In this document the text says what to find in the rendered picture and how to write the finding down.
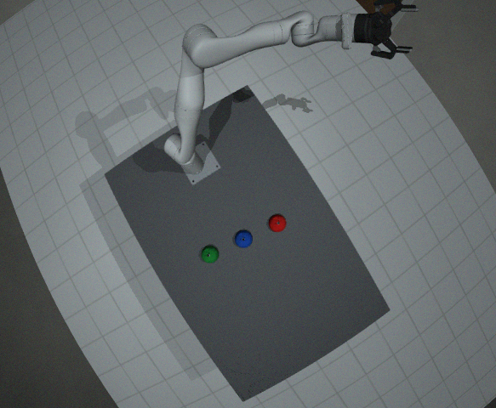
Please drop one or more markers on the blue dome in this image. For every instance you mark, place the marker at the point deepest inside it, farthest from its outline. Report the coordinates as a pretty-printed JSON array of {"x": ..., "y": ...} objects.
[{"x": 243, "y": 238}]

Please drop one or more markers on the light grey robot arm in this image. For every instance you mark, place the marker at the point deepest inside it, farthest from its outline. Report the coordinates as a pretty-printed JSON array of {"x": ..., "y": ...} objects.
[{"x": 206, "y": 50}]

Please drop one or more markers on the red dome bell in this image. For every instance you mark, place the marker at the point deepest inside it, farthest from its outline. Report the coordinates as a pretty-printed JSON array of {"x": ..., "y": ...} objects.
[{"x": 277, "y": 223}]

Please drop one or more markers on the green dome bell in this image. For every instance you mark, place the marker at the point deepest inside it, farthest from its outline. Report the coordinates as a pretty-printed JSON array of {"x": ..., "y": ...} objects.
[{"x": 210, "y": 254}]

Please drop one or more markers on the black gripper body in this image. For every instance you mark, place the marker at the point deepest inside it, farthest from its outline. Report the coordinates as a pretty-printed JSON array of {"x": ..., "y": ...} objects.
[{"x": 365, "y": 28}]

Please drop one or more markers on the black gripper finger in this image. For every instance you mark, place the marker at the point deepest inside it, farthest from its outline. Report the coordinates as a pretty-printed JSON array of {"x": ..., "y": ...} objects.
[
  {"x": 391, "y": 46},
  {"x": 379, "y": 4}
]

